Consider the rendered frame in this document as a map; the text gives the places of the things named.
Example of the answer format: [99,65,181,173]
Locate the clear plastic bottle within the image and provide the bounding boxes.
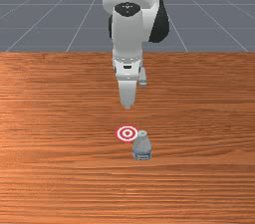
[131,129,153,162]

